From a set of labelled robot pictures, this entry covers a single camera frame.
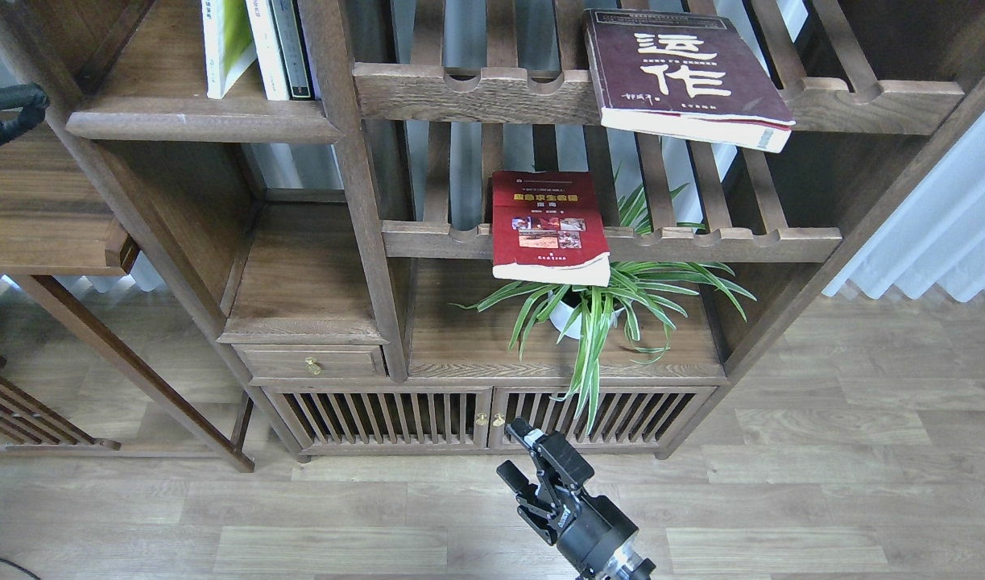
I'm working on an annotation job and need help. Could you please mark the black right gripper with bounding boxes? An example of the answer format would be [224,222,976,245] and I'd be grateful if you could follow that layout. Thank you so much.
[497,417,639,577]

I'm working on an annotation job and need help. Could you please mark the dark maroon book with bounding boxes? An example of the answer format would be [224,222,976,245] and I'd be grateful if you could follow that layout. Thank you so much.
[583,10,795,153]

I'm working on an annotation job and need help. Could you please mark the white upright book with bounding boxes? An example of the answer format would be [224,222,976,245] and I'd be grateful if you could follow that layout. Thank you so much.
[246,0,291,102]

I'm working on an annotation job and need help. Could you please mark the white curtain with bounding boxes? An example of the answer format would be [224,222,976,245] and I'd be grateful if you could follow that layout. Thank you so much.
[822,113,985,302]

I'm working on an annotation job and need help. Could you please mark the brass drawer knob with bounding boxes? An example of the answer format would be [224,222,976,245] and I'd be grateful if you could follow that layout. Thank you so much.
[304,357,323,375]

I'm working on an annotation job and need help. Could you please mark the brass cabinet door knobs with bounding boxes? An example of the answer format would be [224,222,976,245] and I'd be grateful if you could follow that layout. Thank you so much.
[474,412,506,427]

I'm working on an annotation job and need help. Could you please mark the red book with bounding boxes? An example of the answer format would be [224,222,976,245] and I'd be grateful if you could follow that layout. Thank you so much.
[490,170,610,287]

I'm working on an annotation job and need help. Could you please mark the white plant pot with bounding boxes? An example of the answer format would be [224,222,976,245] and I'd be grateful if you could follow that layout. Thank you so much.
[548,285,624,344]

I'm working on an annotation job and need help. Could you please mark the green spider plant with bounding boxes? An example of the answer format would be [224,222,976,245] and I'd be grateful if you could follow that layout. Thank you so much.
[471,170,752,425]

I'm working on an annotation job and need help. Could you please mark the wooden side table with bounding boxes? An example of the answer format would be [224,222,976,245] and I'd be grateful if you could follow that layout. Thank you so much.
[0,124,254,471]

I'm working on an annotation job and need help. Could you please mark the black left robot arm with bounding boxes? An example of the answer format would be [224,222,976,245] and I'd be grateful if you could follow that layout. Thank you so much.
[0,82,51,147]

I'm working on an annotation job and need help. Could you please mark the grey-green upright book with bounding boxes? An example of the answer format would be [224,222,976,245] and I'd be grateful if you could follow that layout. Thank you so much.
[270,1,315,102]

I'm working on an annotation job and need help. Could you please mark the yellow-green book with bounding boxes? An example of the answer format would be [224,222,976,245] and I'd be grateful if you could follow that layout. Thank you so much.
[201,1,256,99]

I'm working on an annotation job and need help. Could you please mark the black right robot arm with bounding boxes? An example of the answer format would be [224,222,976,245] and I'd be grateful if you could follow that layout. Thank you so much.
[497,417,656,579]

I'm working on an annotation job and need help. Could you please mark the dark wooden bookshelf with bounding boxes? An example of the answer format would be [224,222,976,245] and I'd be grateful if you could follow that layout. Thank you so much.
[0,1,985,459]

